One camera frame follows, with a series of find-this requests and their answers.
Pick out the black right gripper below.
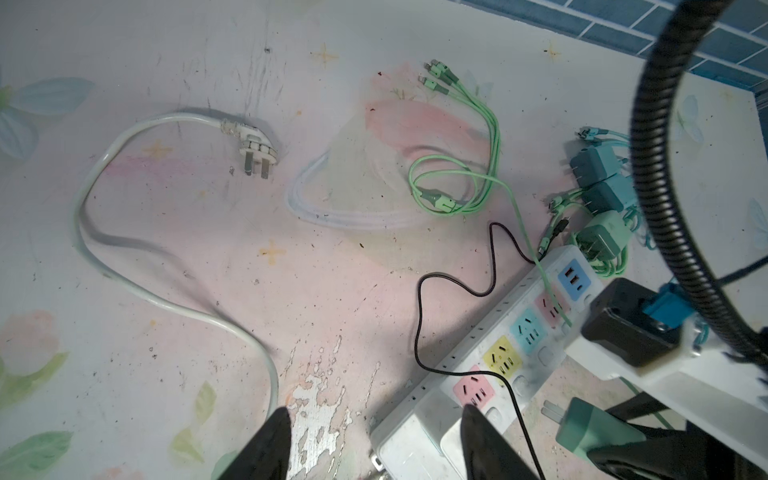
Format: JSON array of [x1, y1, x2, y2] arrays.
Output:
[[587, 393, 767, 480]]

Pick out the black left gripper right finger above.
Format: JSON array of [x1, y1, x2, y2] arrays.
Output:
[[460, 404, 536, 480]]

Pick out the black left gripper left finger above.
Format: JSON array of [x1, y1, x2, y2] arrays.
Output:
[[217, 407, 292, 480]]

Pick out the white power strip colourful sockets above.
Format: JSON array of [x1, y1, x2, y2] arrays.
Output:
[[368, 244, 607, 480]]

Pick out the light green charger with prongs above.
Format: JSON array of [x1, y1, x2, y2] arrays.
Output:
[[541, 397, 646, 460]]

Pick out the light green charger adapter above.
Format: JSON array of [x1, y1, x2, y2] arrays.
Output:
[[575, 211, 632, 262]]

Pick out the black USB cable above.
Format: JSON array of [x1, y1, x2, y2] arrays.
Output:
[[413, 221, 547, 480]]

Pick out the white USB charger adapter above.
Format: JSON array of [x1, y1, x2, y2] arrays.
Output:
[[440, 418, 468, 480]]

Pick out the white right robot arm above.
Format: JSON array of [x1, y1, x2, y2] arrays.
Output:
[[573, 1, 767, 468]]

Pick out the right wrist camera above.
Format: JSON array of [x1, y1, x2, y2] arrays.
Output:
[[581, 278, 696, 367]]

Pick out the light green coiled cable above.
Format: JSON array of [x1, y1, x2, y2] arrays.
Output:
[[536, 188, 646, 280]]

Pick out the light green charger cable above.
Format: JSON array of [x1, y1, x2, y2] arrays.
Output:
[[407, 58, 574, 328]]

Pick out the white power strip cord plug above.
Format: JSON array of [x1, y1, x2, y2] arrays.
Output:
[[69, 112, 279, 415]]

